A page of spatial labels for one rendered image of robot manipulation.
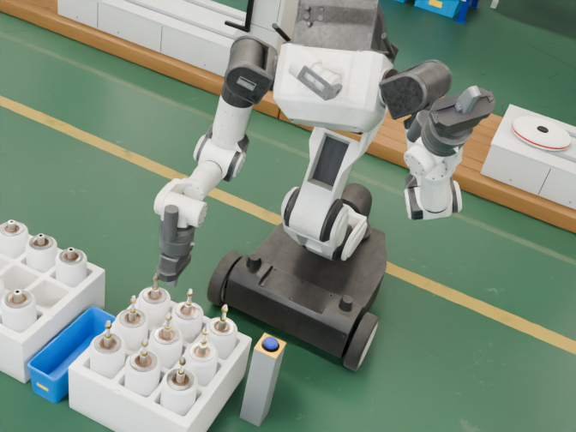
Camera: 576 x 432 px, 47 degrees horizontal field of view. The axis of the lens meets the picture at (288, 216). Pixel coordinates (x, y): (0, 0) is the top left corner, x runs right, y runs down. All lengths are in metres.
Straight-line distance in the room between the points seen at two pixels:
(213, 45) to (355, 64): 2.29
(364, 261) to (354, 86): 1.05
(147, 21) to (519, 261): 2.42
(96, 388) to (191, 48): 2.40
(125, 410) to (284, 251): 0.86
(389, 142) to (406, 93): 1.99
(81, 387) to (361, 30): 1.24
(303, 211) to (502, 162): 1.69
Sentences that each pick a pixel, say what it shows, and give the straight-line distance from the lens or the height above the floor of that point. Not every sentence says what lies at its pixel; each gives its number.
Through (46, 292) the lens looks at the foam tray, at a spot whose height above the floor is 0.12.
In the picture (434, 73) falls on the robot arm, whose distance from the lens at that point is 1.64.
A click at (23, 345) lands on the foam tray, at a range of 2.10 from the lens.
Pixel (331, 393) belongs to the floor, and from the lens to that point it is 2.27.
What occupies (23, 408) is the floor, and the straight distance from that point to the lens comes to 2.17.
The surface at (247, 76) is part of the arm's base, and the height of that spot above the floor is 1.01.
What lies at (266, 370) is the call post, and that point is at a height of 0.25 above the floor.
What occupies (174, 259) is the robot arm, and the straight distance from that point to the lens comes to 1.74.
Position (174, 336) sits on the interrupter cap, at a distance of 1.99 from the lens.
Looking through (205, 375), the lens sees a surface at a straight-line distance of 1.97.
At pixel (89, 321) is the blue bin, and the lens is 2.28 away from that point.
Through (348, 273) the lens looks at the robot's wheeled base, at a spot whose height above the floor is 0.17.
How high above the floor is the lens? 1.71
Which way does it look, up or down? 35 degrees down
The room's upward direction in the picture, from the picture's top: 12 degrees clockwise
